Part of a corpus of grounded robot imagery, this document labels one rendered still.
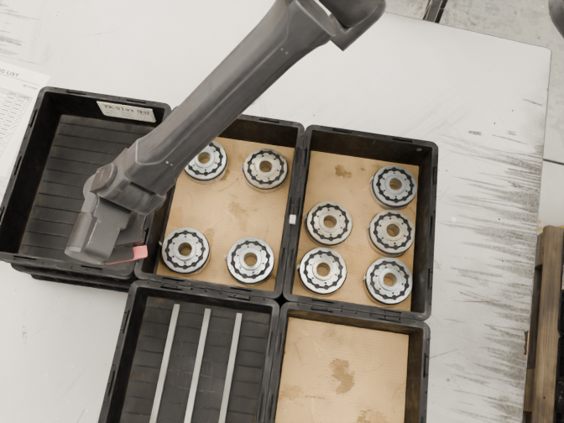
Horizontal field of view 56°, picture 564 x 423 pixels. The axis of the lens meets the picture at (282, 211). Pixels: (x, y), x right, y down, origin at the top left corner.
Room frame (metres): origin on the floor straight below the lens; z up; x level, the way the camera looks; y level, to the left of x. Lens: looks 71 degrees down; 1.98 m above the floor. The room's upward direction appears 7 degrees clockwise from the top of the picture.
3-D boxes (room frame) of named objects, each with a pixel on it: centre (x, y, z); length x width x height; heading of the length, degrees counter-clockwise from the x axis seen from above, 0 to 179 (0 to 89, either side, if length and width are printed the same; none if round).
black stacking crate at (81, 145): (0.39, 0.43, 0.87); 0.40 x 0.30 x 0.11; 179
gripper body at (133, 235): (0.25, 0.26, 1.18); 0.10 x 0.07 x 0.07; 19
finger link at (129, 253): (0.21, 0.25, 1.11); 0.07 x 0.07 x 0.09; 19
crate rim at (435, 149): (0.38, -0.17, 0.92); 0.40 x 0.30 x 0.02; 179
